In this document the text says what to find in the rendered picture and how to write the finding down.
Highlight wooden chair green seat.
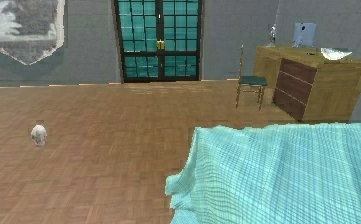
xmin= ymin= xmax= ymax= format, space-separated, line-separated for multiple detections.
xmin=234 ymin=44 xmax=269 ymax=112

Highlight black glazed double door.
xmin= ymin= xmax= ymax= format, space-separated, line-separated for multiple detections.
xmin=113 ymin=0 xmax=204 ymax=84

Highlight bed with turquoise cover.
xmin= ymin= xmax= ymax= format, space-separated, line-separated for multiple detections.
xmin=164 ymin=121 xmax=361 ymax=224

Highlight silver statuette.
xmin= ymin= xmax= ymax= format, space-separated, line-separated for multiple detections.
xmin=267 ymin=23 xmax=278 ymax=48

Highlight white round object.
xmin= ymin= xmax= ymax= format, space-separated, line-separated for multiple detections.
xmin=30 ymin=124 xmax=48 ymax=148

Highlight wooden desk brown drawers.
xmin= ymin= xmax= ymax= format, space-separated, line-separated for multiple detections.
xmin=252 ymin=44 xmax=361 ymax=123

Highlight pale blue computer monitor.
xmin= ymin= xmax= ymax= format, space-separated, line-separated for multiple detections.
xmin=292 ymin=22 xmax=317 ymax=49

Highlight grey wall tapestry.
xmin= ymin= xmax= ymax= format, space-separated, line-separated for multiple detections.
xmin=0 ymin=0 xmax=66 ymax=66

